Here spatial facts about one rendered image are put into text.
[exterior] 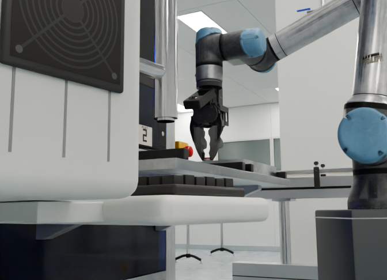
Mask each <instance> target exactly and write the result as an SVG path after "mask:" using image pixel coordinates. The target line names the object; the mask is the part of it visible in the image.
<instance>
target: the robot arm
mask: <svg viewBox="0 0 387 280"><path fill-rule="evenodd" d="M358 17H359V27H358V39H357V45H356V57H355V68H354V80H353V87H352V97H351V98H350V99H349V100H348V101H346V102H345V103H344V111H343V118H342V120H341V122H340V124H339V127H338V130H337V138H338V142H339V145H340V147H341V149H342V151H343V152H344V153H345V154H346V155H347V156H348V157H349V158H350V159H352V172H353V181H352V185H351V189H350V193H349V196H348V200H347V208H348V209H387V0H331V1H330V2H328V3H326V4H325V5H323V6H321V7H320V8H318V9H316V10H314V11H312V12H311V13H309V14H307V15H306V16H304V17H302V18H300V19H299V20H297V21H295V22H293V23H292V24H290V25H288V26H287V27H285V28H283V29H281V30H279V31H278V32H276V33H274V34H273V35H271V36H269V37H267V38H265V34H264V32H263V31H262V29H260V28H247V29H244V30H240V31H234V32H228V33H222V30H221V29H219V28H217V27H203V28H200V29H199V30H198V31H197V33H196V43H195V48H196V74H195V77H196V88H197V90H198V91H197V92H195V93H194V94H193V95H191V96H189V98H187V99H185V100H184V101H183V104H184V109H185V110H188V109H191V110H193V116H191V121H190V125H189V130H190V133H191V137H192V140H193V142H194V145H195V148H196V151H197V153H198V155H199V157H200V158H201V160H202V161H203V158H205V152H204V149H206V148H207V141H206V139H205V131H204V128H209V130H208V135H209V137H210V143H209V145H210V151H209V156H210V160H211V161H212V160H213V159H214V158H215V156H216V155H217V152H218V149H220V148H222V147H223V140H222V139H221V134H222V131H223V128H224V127H225V126H229V109H228V108H227V107H225V106H223V88H222V83H223V61H229V60H236V59H239V60H241V61H242V62H244V63H245V64H247V65H248V66H249V67H250V68H251V69H252V70H254V71H256V72H259V73H267V72H269V71H271V70H272V69H273V68H274V66H275V64H276V62H278V61H279V60H281V59H283V58H285V57H287V56H289V55H290V54H292V53H294V52H296V51H298V50H300V49H301V48H303V47H305V46H307V45H308V44H310V43H312V42H314V41H316V40H318V39H320V38H321V37H323V36H325V35H327V34H329V33H331V32H332V31H334V30H336V29H338V28H340V27H342V26H343V25H345V24H347V23H349V22H351V21H352V20H354V19H356V18H358ZM226 113H227V122H226Z"/></svg>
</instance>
